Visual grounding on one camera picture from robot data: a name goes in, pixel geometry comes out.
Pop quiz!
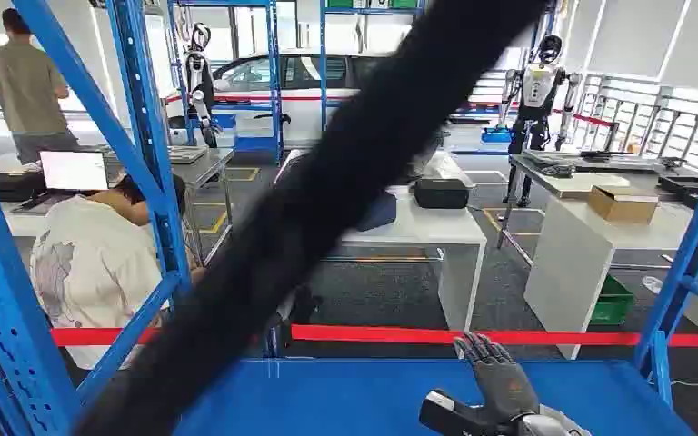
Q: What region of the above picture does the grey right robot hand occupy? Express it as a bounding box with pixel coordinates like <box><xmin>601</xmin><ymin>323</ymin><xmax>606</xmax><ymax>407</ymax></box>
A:
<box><xmin>454</xmin><ymin>332</ymin><xmax>541</xmax><ymax>423</ymax></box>

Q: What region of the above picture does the blue steel shelf rack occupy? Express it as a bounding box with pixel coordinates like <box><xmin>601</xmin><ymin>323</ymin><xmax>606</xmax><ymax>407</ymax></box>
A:
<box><xmin>0</xmin><ymin>0</ymin><xmax>698</xmax><ymax>436</ymax></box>

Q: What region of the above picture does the red barrier tape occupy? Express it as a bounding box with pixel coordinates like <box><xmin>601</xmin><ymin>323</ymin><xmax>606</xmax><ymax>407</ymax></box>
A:
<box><xmin>0</xmin><ymin>323</ymin><xmax>698</xmax><ymax>351</ymax></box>

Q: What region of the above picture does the white table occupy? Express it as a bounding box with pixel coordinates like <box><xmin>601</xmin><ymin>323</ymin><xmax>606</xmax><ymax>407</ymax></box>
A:
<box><xmin>523</xmin><ymin>194</ymin><xmax>698</xmax><ymax>362</ymax></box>
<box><xmin>276</xmin><ymin>149</ymin><xmax>489</xmax><ymax>333</ymax></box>

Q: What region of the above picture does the green crate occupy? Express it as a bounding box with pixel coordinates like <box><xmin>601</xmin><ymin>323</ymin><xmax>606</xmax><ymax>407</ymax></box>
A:
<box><xmin>588</xmin><ymin>273</ymin><xmax>635</xmax><ymax>328</ymax></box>

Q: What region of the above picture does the black bag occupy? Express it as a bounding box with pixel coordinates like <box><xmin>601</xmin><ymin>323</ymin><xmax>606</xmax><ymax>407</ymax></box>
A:
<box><xmin>0</xmin><ymin>171</ymin><xmax>48</xmax><ymax>203</ymax></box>
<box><xmin>413</xmin><ymin>177</ymin><xmax>471</xmax><ymax>211</ymax></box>

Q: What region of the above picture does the steel table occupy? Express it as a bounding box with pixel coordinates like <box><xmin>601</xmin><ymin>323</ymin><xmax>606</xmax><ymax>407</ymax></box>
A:
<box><xmin>100</xmin><ymin>144</ymin><xmax>236</xmax><ymax>267</ymax></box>
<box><xmin>495</xmin><ymin>153</ymin><xmax>664</xmax><ymax>267</ymax></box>

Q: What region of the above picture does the dark blue pouch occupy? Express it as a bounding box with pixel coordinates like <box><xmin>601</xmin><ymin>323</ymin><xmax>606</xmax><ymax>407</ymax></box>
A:
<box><xmin>354</xmin><ymin>190</ymin><xmax>399</xmax><ymax>233</ymax></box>

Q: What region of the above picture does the cardboard box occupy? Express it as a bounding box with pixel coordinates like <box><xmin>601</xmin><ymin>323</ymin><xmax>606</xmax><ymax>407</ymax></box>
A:
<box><xmin>587</xmin><ymin>184</ymin><xmax>661</xmax><ymax>226</ymax></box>

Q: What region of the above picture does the blue crate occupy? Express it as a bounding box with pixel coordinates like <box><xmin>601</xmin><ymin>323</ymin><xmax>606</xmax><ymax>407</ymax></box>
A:
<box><xmin>480</xmin><ymin>125</ymin><xmax>514</xmax><ymax>145</ymax></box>

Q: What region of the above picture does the black tray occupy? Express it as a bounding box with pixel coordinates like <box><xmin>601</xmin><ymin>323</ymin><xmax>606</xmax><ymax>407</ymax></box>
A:
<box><xmin>657</xmin><ymin>174</ymin><xmax>698</xmax><ymax>210</ymax></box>

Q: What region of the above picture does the humanoid robot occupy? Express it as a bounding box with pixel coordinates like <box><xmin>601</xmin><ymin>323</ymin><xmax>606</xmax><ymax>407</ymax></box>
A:
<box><xmin>495</xmin><ymin>34</ymin><xmax>584</xmax><ymax>210</ymax></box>
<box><xmin>181</xmin><ymin>22</ymin><xmax>222</xmax><ymax>149</ymax></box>

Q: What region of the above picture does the metal railing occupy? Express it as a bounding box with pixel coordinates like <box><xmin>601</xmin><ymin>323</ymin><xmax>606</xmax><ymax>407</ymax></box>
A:
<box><xmin>576</xmin><ymin>74</ymin><xmax>698</xmax><ymax>173</ymax></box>

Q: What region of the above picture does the white car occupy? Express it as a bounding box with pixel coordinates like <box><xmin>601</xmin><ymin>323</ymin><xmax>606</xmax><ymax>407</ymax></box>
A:
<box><xmin>165</xmin><ymin>50</ymin><xmax>394</xmax><ymax>147</ymax></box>

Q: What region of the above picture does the blue bin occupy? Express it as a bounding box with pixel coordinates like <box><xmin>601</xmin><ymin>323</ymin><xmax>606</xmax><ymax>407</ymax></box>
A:
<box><xmin>234</xmin><ymin>134</ymin><xmax>279</xmax><ymax>153</ymax></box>

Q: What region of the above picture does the person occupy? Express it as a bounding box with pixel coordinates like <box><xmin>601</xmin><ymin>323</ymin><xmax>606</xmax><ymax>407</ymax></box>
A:
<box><xmin>0</xmin><ymin>7</ymin><xmax>83</xmax><ymax>166</ymax></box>
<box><xmin>29</xmin><ymin>173</ymin><xmax>207</xmax><ymax>372</ymax></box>

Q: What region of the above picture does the white laptop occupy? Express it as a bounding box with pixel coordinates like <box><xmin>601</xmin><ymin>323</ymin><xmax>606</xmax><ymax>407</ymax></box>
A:
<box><xmin>39</xmin><ymin>150</ymin><xmax>110</xmax><ymax>193</ymax></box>

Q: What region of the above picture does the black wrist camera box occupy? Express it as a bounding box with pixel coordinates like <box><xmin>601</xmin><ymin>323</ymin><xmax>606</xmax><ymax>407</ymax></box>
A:
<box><xmin>418</xmin><ymin>390</ymin><xmax>496</xmax><ymax>436</ymax></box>

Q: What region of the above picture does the black fuzzy cable sleeve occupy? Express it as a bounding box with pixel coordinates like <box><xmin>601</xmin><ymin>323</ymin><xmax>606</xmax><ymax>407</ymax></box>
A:
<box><xmin>75</xmin><ymin>0</ymin><xmax>553</xmax><ymax>436</ymax></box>

